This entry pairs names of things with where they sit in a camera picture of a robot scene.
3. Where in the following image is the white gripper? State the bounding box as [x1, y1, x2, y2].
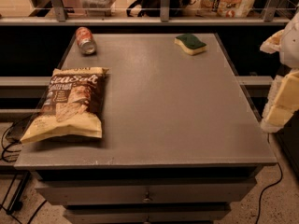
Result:
[260, 13, 299, 133]

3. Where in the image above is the green and yellow sponge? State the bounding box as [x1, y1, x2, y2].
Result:
[175, 34, 206, 56]

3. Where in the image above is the brown sea salt chip bag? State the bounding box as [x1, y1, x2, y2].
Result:
[21, 67, 108, 144]

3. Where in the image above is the colourful snack bag on shelf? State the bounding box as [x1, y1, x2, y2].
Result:
[196, 0, 255, 18]

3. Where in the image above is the dark bag on shelf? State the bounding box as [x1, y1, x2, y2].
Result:
[126, 0, 195, 17]

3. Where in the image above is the grey drawer cabinet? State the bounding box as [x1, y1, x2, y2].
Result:
[16, 34, 277, 224]

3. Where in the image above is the metal drawer knob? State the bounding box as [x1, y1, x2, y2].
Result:
[143, 191, 152, 203]

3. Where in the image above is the red soda can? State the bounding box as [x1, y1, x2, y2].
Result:
[76, 27, 96, 55]

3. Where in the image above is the clear plastic container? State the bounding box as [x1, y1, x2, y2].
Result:
[79, 0, 116, 17]

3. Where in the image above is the black floor cable right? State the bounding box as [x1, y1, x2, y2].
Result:
[254, 133, 284, 224]

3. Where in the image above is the black cables left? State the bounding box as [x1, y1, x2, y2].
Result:
[0, 114, 48, 224]

